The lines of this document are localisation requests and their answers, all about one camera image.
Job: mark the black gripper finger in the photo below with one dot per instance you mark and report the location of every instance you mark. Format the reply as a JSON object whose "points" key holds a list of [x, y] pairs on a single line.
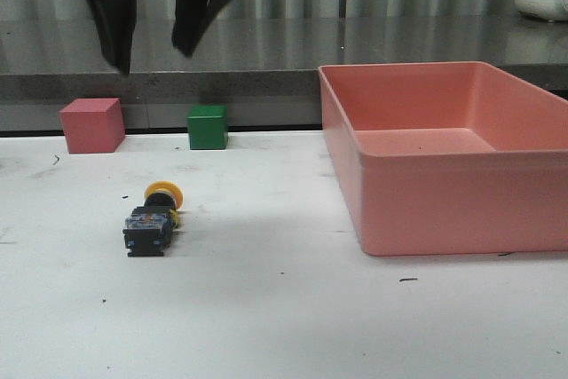
{"points": [[115, 21], [192, 19]]}

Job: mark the yellow push button switch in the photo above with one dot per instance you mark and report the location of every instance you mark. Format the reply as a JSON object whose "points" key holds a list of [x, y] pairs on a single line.
{"points": [[149, 228]]}

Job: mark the grey stone counter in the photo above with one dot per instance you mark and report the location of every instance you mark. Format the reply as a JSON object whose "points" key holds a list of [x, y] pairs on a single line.
{"points": [[264, 71]]}

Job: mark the pink cube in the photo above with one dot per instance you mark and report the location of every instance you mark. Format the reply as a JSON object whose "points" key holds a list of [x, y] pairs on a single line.
{"points": [[93, 126]]}

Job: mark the green cube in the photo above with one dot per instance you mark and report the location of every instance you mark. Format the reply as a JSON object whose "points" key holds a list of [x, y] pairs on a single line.
{"points": [[207, 127]]}

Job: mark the pink plastic bin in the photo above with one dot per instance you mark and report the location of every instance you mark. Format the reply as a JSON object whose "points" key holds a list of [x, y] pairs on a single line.
{"points": [[447, 157]]}

